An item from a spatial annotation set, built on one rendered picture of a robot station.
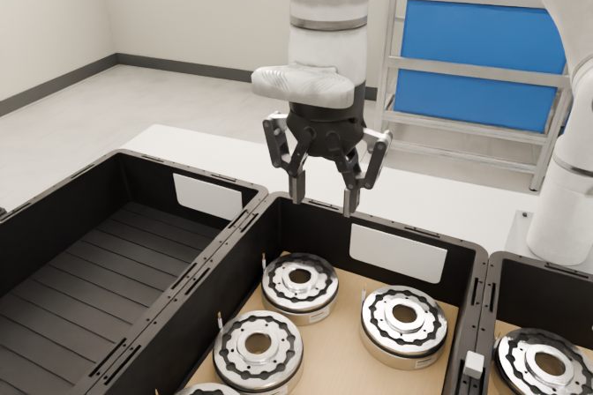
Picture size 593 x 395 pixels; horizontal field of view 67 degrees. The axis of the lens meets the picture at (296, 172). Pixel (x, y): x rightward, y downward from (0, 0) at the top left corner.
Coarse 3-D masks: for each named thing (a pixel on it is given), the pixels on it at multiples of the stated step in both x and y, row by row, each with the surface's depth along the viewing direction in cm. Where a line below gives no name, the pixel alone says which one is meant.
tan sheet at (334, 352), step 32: (256, 288) 62; (352, 288) 62; (352, 320) 57; (448, 320) 57; (256, 352) 54; (320, 352) 54; (352, 352) 54; (448, 352) 54; (192, 384) 50; (320, 384) 50; (352, 384) 50; (384, 384) 50; (416, 384) 50
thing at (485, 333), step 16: (496, 256) 53; (512, 256) 53; (496, 272) 51; (544, 272) 52; (560, 272) 51; (576, 272) 51; (496, 288) 49; (496, 304) 47; (480, 320) 45; (480, 336) 44; (480, 352) 42; (480, 384) 41
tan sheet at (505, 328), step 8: (496, 320) 57; (496, 328) 56; (504, 328) 56; (512, 328) 56; (520, 328) 56; (496, 336) 55; (584, 352) 54; (592, 352) 54; (592, 360) 53; (488, 392) 49; (496, 392) 49
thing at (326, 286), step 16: (288, 256) 63; (304, 256) 63; (272, 272) 61; (320, 272) 61; (272, 288) 58; (320, 288) 58; (336, 288) 58; (288, 304) 56; (304, 304) 56; (320, 304) 56
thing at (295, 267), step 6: (294, 264) 61; (300, 264) 61; (288, 270) 60; (294, 270) 60; (300, 270) 61; (306, 270) 60; (312, 270) 60; (282, 276) 59; (288, 276) 59; (312, 276) 59; (318, 276) 60; (282, 282) 59; (288, 282) 58; (306, 282) 58; (312, 282) 58; (288, 288) 58; (294, 288) 57; (300, 288) 57; (306, 288) 57
